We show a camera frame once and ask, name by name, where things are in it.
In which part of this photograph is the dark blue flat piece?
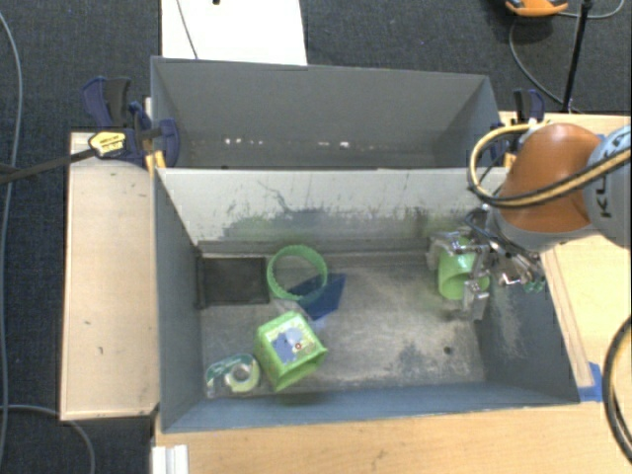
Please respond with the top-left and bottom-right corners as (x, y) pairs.
(286, 272), (349, 322)

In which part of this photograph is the dark green flat block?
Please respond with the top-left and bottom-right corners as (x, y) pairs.
(194, 254), (273, 311)

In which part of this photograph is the grey metal bin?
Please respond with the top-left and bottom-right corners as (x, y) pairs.
(149, 55), (582, 435)

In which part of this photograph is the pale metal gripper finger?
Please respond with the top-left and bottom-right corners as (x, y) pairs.
(427, 231), (479, 269)
(460, 278), (491, 322)

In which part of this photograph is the clear tape dispenser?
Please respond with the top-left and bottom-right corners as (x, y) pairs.
(202, 353), (263, 399)

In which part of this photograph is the green ribbed ring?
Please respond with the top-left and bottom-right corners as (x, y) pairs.
(266, 244), (330, 304)

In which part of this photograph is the pale wood board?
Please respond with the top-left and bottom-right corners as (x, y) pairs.
(58, 130), (162, 422)

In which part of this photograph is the light green plastic cup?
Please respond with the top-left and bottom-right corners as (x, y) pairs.
(436, 236), (493, 301)

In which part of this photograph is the green printed cube box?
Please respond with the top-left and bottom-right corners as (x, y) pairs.
(253, 310), (329, 394)

